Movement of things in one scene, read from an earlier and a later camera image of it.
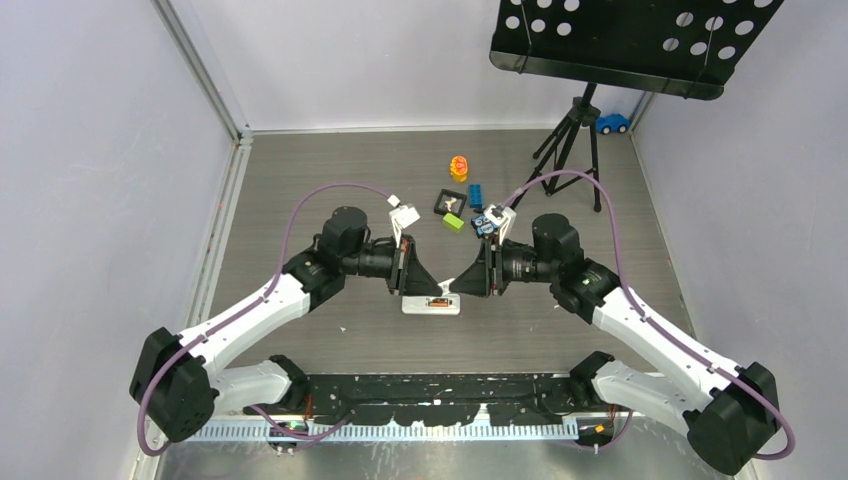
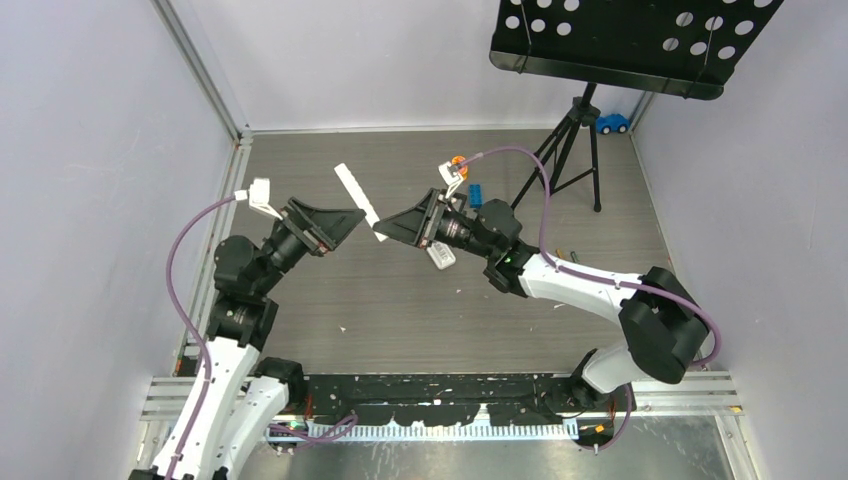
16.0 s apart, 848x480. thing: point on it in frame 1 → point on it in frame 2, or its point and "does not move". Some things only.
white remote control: (445, 304) → (442, 254)
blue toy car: (612, 123) does not move
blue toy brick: (475, 196) does not move
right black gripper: (487, 274) → (419, 226)
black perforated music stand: (689, 48) does not move
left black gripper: (407, 276) → (330, 225)
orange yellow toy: (459, 168) does not move
